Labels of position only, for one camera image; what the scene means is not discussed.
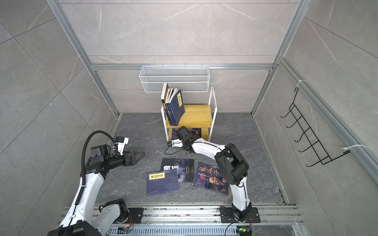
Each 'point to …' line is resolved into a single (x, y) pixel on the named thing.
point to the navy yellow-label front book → (162, 182)
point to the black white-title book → (185, 167)
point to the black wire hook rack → (321, 152)
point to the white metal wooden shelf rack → (201, 116)
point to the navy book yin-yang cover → (171, 113)
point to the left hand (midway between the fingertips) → (140, 152)
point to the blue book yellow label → (177, 107)
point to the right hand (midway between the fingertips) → (187, 136)
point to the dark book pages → (170, 123)
